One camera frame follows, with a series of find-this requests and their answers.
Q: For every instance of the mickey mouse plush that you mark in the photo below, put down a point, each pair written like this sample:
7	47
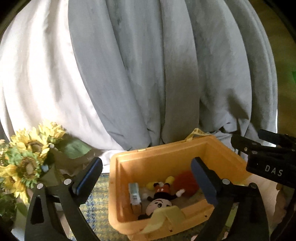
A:
162	197

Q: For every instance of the yellow blue plaid mat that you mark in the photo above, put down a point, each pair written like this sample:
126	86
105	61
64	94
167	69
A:
95	211

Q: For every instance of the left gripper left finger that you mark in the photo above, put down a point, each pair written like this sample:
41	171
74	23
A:
42	219

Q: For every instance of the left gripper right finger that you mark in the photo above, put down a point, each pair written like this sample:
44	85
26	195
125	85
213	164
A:
250	221

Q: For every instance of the green leafy plant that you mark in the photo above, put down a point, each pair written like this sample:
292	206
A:
10	206

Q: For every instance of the white sheer curtain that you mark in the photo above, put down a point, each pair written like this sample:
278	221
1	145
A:
40	80

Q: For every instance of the grey curtain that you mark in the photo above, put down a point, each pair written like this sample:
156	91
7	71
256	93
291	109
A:
156	70

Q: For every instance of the red fluffy pompom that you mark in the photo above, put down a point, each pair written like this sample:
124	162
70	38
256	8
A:
186	181

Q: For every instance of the sunflower bouquet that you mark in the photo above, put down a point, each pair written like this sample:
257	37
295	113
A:
25	158

